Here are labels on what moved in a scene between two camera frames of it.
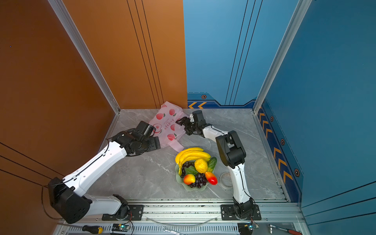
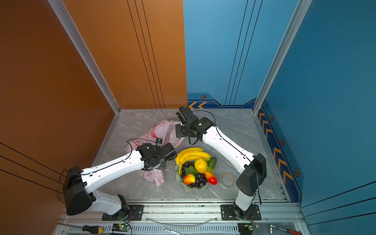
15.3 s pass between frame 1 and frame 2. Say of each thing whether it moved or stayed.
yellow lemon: stayed
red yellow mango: stayed
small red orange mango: stayed
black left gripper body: moved
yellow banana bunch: stayed
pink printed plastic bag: moved
